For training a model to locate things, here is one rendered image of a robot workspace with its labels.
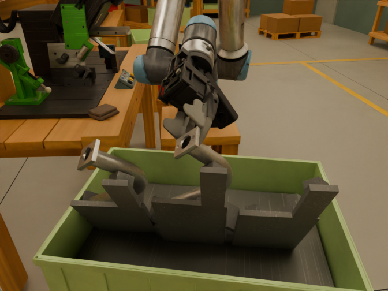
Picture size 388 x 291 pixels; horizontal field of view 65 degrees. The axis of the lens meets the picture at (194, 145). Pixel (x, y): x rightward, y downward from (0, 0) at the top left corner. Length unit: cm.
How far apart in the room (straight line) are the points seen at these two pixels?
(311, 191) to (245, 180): 44
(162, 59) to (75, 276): 53
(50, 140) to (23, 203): 128
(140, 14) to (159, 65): 390
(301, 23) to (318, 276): 708
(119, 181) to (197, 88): 21
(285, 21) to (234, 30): 632
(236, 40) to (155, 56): 38
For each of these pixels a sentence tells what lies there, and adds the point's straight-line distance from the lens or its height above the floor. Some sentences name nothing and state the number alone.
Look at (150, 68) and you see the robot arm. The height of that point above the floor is 121.
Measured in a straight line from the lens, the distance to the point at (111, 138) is 116.
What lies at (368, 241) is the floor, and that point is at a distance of 220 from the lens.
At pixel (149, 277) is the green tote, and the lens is 61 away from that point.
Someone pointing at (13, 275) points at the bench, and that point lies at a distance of 184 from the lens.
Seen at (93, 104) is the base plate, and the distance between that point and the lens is 144.
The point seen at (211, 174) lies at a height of 114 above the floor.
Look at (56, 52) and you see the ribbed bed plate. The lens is 177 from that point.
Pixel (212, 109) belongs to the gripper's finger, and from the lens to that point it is 54.
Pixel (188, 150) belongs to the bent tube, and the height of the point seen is 117.
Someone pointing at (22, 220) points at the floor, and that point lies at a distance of 233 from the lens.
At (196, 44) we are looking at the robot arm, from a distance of 66.
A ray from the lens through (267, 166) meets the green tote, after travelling 91.
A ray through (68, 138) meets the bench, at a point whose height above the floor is 88.
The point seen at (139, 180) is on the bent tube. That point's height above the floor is 109.
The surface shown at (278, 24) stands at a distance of 731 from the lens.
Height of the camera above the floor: 144
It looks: 31 degrees down
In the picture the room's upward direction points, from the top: straight up
